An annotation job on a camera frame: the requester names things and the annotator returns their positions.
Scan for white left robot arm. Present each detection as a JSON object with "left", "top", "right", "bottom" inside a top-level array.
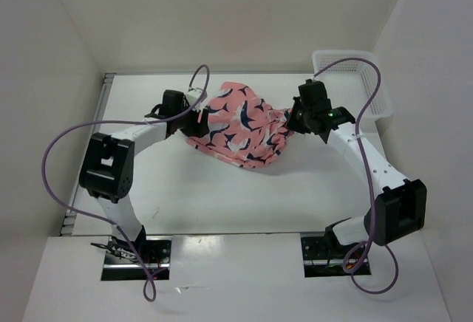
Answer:
[{"left": 79, "top": 89, "right": 208, "bottom": 263}]

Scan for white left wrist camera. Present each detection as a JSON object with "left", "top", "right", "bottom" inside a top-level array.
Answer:
[{"left": 185, "top": 88, "right": 207, "bottom": 112}]

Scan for pink shark print shorts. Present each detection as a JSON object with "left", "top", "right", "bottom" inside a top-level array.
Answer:
[{"left": 187, "top": 82, "right": 293, "bottom": 169}]

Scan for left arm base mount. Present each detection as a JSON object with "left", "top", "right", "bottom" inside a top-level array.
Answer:
[{"left": 92, "top": 238, "right": 171, "bottom": 281}]

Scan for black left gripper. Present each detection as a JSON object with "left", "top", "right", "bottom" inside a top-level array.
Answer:
[{"left": 175, "top": 100, "right": 210, "bottom": 139}]

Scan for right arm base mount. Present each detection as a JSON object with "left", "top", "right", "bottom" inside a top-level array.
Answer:
[{"left": 300, "top": 233, "right": 355, "bottom": 278}]

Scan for white plastic basket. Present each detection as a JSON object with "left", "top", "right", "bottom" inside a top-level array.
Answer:
[{"left": 312, "top": 49, "right": 378, "bottom": 117}]

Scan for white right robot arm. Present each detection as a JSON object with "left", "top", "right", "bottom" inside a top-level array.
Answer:
[{"left": 285, "top": 79, "right": 427, "bottom": 258}]

